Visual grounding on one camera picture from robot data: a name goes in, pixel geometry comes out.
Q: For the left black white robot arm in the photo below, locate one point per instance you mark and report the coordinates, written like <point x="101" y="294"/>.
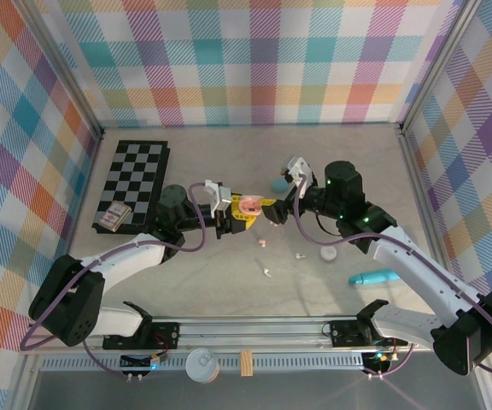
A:
<point x="130" y="256"/>

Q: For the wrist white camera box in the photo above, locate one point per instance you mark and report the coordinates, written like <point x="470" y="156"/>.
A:
<point x="299" y="168"/>
<point x="218" y="196"/>

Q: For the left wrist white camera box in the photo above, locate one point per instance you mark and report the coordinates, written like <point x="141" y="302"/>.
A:
<point x="218" y="196"/>

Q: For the aluminium mounting rail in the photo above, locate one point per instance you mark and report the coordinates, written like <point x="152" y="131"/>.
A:
<point x="250" y="331"/>

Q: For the white earbud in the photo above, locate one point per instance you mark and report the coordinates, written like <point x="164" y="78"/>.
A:
<point x="266" y="271"/>
<point x="300" y="256"/>

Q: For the small wooden block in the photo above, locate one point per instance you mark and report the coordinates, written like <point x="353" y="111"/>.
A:
<point x="247" y="363"/>

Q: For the white earbud charging case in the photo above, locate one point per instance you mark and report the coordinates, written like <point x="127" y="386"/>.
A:
<point x="328" y="255"/>

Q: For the aluminium table edge rail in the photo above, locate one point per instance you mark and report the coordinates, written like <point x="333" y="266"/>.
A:
<point x="89" y="179"/>
<point x="417" y="179"/>

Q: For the black grey chessboard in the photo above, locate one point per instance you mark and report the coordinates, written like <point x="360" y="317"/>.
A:
<point x="139" y="166"/>

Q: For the pink earbud charging case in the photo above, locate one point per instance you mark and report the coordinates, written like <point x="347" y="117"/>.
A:
<point x="250" y="206"/>

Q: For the blue earbud charging case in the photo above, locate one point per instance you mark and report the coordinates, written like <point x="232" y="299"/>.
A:
<point x="277" y="185"/>

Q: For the aluminium frame post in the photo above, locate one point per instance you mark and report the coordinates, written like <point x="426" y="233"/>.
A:
<point x="69" y="64"/>
<point x="437" y="64"/>

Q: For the turquoise pen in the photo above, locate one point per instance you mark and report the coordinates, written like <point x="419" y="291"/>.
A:
<point x="370" y="278"/>

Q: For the silver tin can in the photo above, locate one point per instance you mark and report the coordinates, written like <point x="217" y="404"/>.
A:
<point x="202" y="366"/>

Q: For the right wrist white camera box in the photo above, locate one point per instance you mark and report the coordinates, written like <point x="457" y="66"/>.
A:
<point x="299" y="168"/>

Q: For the playing card box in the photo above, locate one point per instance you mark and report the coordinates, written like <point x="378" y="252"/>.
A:
<point x="114" y="215"/>

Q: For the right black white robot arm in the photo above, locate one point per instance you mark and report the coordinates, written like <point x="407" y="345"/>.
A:
<point x="417" y="265"/>

